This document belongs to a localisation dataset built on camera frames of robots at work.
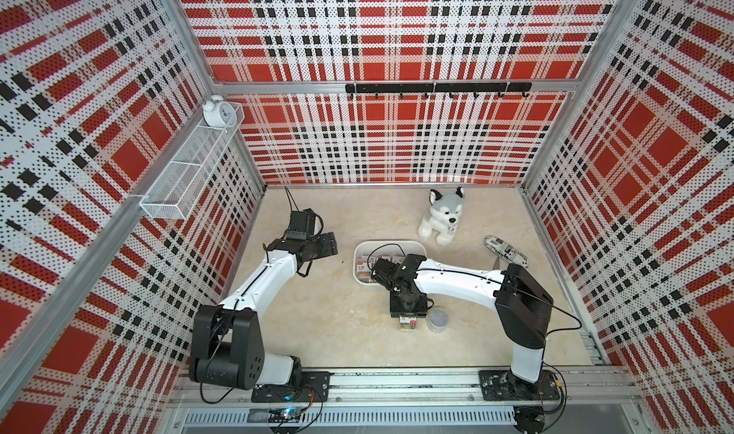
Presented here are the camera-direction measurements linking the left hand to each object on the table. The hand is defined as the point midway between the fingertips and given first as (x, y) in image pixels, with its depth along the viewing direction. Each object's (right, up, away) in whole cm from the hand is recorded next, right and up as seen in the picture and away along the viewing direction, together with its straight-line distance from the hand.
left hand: (330, 244), depth 89 cm
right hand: (+24, -20, -7) cm, 32 cm away
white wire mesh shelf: (-50, +16, 0) cm, 52 cm away
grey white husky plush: (+36, +9, +2) cm, 37 cm away
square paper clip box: (+24, -21, -11) cm, 34 cm away
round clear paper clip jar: (+33, -22, -6) cm, 40 cm away
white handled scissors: (+57, -8, +9) cm, 58 cm away
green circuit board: (-6, -40, -19) cm, 45 cm away
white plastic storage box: (+11, -4, +7) cm, 13 cm away
